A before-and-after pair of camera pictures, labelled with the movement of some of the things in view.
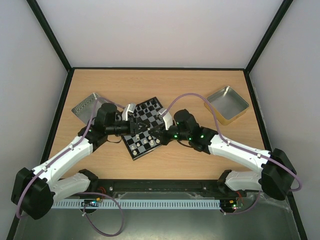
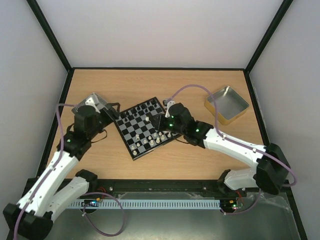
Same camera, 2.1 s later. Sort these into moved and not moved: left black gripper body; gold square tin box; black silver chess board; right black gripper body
Moved: right black gripper body; left black gripper body
Not moved: black silver chess board; gold square tin box
